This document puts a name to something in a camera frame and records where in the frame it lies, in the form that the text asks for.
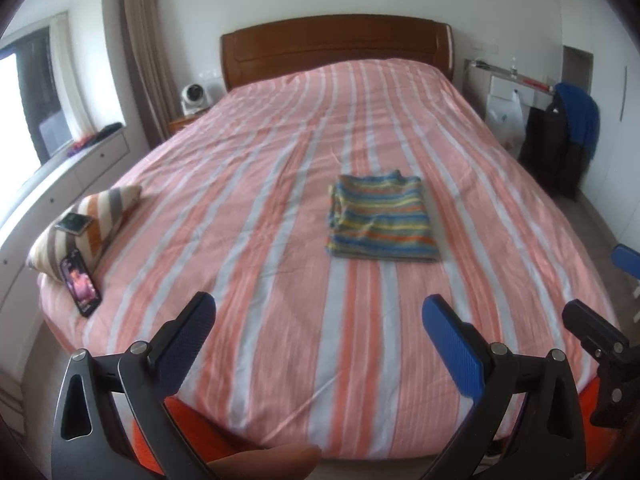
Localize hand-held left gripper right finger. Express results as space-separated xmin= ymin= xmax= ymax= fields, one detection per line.
xmin=421 ymin=294 xmax=587 ymax=480

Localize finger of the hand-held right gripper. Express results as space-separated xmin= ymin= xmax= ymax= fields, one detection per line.
xmin=561 ymin=300 xmax=640 ymax=428
xmin=611 ymin=244 xmax=640 ymax=281

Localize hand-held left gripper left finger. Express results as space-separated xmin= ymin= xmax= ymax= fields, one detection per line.
xmin=50 ymin=291 xmax=218 ymax=480

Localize multicolour striped knit sweater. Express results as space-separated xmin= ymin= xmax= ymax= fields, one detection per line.
xmin=326 ymin=171 xmax=443 ymax=263

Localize dark clothes on windowsill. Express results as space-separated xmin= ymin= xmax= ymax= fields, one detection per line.
xmin=67 ymin=122 xmax=123 ymax=156

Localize black smartphone with lit screen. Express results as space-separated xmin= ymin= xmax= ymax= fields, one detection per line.
xmin=60 ymin=249 xmax=103 ymax=318

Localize dark jacket on chair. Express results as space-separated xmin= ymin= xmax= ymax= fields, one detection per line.
xmin=517 ymin=97 xmax=591 ymax=201

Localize brown wooden footboard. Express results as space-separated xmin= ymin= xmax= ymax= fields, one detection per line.
xmin=207 ymin=444 xmax=323 ymax=480

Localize striped brown grey pillow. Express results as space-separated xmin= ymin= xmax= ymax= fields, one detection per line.
xmin=26 ymin=185 xmax=143 ymax=278

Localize smartphone with pale case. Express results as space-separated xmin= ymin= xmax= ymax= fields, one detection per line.
xmin=54 ymin=212 xmax=95 ymax=236

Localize bed with striped cover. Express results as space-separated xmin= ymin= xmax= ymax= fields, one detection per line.
xmin=37 ymin=57 xmax=621 ymax=461

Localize white plastic bag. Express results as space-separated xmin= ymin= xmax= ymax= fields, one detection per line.
xmin=486 ymin=90 xmax=525 ymax=148

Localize white window bench cabinet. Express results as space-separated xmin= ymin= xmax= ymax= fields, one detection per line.
xmin=0 ymin=125 xmax=131 ymax=311

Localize wooden nightstand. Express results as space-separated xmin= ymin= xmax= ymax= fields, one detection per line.
xmin=167 ymin=110 xmax=211 ymax=136

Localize white side desk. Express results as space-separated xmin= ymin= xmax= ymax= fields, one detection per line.
xmin=464 ymin=57 xmax=558 ymax=111

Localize beige curtain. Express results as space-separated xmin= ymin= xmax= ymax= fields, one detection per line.
xmin=122 ymin=0 xmax=173 ymax=148

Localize window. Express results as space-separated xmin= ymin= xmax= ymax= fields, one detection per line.
xmin=0 ymin=27 xmax=66 ymax=171

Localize white sheer curtain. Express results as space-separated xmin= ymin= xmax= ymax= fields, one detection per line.
xmin=49 ymin=10 xmax=93 ymax=141

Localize brown wooden headboard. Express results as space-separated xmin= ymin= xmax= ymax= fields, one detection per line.
xmin=220 ymin=14 xmax=456 ymax=93

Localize white security camera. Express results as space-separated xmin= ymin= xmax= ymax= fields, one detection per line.
xmin=179 ymin=82 xmax=211 ymax=116

